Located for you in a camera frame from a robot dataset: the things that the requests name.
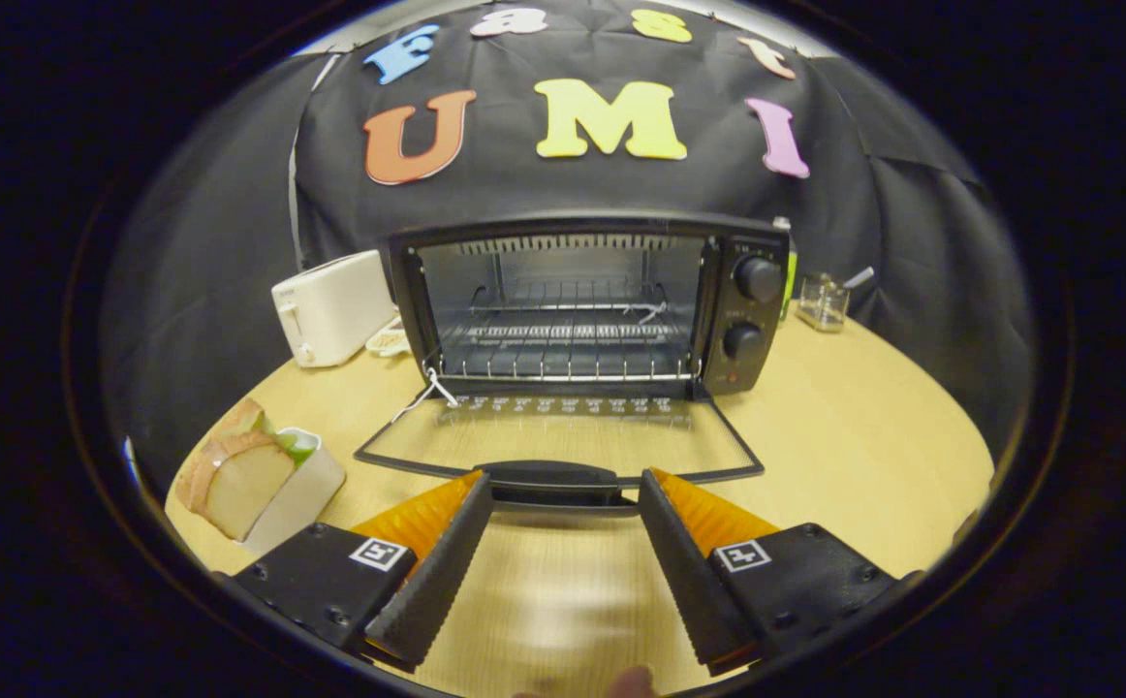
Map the white sandwich holder tray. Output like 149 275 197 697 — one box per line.
238 427 347 558

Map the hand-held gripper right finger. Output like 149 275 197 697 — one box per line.
638 468 923 677

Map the black toaster oven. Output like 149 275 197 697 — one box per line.
354 211 793 512

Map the clear glass jar with spoon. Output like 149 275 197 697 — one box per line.
796 267 876 333

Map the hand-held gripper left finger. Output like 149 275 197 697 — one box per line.
219 470 494 672

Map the green label bottle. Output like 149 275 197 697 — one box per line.
782 217 799 321

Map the white bread sandwich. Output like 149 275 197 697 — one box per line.
175 397 317 542

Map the small patterned dish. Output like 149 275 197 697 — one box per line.
365 315 414 358

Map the white pop-up toaster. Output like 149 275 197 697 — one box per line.
270 249 399 369

